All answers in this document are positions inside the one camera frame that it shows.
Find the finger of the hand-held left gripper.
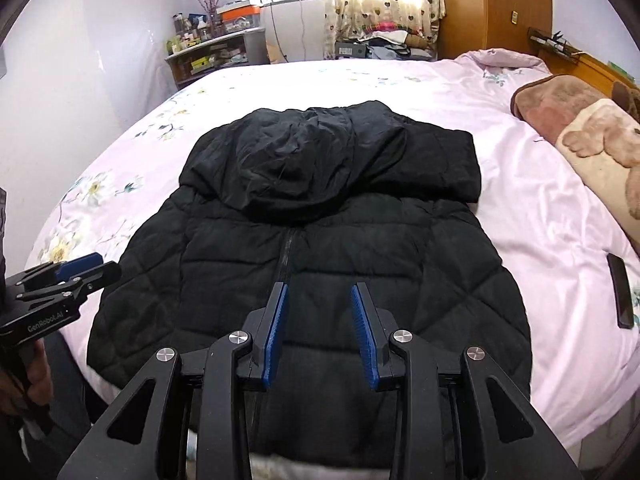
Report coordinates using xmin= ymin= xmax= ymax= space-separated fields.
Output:
xmin=20 ymin=252 xmax=105 ymax=286
xmin=52 ymin=261 xmax=122 ymax=303

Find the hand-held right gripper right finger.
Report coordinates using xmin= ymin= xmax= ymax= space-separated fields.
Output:
xmin=350 ymin=280 xmax=586 ymax=480

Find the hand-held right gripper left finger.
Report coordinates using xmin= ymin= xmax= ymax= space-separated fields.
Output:
xmin=57 ymin=280 xmax=291 ymax=480

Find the black quilted hooded jacket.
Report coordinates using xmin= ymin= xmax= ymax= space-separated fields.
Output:
xmin=86 ymin=100 xmax=532 ymax=471

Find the pile of clothes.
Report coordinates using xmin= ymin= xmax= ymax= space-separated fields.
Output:
xmin=335 ymin=22 xmax=438 ymax=61

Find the person's left hand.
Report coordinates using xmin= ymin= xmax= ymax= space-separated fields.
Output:
xmin=0 ymin=344 xmax=54 ymax=417

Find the bed with pink floral sheet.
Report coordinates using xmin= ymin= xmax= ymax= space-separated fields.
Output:
xmin=25 ymin=49 xmax=640 ymax=461

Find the cluttered wooden shelf unit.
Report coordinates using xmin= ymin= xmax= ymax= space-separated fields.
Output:
xmin=165 ymin=27 xmax=268 ymax=91

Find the black smartphone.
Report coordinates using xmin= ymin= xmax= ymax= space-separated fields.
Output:
xmin=606 ymin=253 xmax=635 ymax=330

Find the orange lidded storage box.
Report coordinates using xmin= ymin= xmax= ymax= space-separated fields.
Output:
xmin=217 ymin=2 xmax=263 ymax=31

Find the bear print plush blanket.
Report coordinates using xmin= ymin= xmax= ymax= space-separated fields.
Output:
xmin=510 ymin=74 xmax=640 ymax=261

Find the white cabinet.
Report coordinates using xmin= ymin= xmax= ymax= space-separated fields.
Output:
xmin=262 ymin=0 xmax=326 ymax=63

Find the heart print curtain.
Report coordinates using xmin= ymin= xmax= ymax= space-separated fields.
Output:
xmin=324 ymin=0 xmax=446 ymax=58

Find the wooden headboard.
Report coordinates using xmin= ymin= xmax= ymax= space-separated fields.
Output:
xmin=527 ymin=25 xmax=640 ymax=101

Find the dark rack on headboard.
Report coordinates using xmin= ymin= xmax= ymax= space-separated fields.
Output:
xmin=529 ymin=27 xmax=581 ymax=62

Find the brown teddy bear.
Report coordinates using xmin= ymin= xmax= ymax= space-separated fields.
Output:
xmin=611 ymin=80 xmax=640 ymax=123

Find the wooden wardrobe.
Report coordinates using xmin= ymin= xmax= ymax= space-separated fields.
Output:
xmin=437 ymin=0 xmax=553 ymax=61

